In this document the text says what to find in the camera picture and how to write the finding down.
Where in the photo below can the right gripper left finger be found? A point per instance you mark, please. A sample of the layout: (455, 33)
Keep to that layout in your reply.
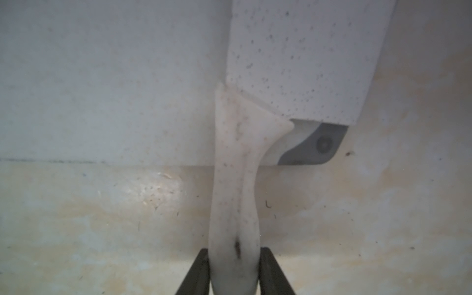
(197, 279)

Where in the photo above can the white cutting board grey rim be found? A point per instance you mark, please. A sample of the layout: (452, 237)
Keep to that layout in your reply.
(119, 82)

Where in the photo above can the white plastic knife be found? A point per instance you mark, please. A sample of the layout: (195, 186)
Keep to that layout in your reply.
(297, 76)

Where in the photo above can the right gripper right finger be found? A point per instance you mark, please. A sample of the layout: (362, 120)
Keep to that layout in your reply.
(272, 279)

